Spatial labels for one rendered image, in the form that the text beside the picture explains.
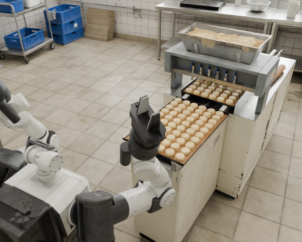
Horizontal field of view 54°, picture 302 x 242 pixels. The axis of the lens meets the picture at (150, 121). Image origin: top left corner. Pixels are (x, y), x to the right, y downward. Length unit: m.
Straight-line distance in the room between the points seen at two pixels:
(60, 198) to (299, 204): 2.21
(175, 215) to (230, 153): 0.70
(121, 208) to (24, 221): 0.28
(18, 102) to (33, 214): 0.45
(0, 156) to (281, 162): 2.60
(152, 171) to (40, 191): 0.37
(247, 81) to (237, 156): 0.57
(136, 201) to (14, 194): 0.38
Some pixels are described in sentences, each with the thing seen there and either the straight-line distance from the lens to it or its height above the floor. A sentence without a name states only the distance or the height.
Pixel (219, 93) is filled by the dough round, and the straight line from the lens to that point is 2.24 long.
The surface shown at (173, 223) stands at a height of 0.38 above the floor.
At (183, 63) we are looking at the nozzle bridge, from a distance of 2.24.
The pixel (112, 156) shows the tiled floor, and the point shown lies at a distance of 3.02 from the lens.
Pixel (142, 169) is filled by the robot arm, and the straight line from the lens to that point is 0.87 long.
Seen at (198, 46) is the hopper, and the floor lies 1.24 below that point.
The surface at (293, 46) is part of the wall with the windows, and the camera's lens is 5.32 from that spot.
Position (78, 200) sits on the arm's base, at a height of 1.23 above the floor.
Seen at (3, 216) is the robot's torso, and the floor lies 1.23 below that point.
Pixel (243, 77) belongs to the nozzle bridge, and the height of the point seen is 1.09.
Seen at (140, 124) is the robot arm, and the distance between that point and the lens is 0.74.
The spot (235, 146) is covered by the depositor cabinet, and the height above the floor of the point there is 0.58.
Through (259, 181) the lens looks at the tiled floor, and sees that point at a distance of 2.91.
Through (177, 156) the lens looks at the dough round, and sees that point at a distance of 1.58.
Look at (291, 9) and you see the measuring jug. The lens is 4.61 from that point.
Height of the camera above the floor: 1.94
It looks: 34 degrees down
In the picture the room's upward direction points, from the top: straight up
